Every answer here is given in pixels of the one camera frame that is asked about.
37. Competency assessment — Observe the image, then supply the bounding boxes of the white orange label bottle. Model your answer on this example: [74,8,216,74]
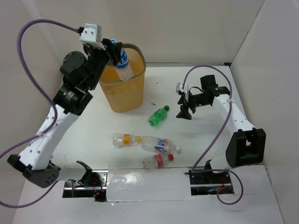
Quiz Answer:
[141,136,180,154]

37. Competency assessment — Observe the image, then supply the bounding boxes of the green plastic bottle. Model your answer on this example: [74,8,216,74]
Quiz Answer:
[148,105,170,126]

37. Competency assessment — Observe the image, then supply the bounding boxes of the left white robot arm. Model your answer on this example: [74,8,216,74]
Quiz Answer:
[7,39,122,188]

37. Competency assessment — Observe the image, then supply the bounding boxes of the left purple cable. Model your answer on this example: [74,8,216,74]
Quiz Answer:
[0,19,82,209]

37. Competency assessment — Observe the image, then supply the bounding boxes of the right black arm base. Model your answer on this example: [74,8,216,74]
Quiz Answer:
[185,170,234,196]

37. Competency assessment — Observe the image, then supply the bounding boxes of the red label red cap bottle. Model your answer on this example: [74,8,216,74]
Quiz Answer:
[142,154,174,169]

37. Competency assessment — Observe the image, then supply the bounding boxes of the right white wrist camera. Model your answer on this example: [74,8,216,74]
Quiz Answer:
[176,83,189,102]

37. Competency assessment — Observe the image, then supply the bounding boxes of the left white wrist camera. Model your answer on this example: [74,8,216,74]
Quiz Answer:
[79,23,105,50]

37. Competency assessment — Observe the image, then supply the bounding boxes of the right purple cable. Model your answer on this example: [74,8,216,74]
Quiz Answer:
[182,64,245,205]

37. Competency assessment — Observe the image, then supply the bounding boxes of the blue label plastic bottle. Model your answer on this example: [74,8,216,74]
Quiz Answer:
[114,48,134,81]

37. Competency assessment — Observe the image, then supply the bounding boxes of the orange mesh waste bin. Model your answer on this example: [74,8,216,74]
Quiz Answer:
[99,43,146,112]

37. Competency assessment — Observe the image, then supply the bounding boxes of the purple cable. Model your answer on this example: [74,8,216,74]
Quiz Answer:
[0,19,82,209]
[182,64,245,205]

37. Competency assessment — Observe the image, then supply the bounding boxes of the aluminium frame rail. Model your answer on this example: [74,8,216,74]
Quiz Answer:
[37,62,231,164]

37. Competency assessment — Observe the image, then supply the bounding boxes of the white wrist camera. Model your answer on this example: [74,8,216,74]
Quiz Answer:
[176,83,189,102]
[79,23,105,50]

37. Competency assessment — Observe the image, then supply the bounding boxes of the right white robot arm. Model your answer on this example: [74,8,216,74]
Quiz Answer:
[176,75,266,183]

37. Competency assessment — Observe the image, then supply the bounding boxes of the white taped cover plate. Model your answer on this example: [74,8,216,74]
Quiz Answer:
[106,168,192,202]

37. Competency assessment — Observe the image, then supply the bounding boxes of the orange label yellow cap bottle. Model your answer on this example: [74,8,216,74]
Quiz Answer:
[113,133,142,148]

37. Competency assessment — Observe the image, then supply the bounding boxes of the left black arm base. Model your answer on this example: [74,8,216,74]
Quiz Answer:
[62,170,108,202]

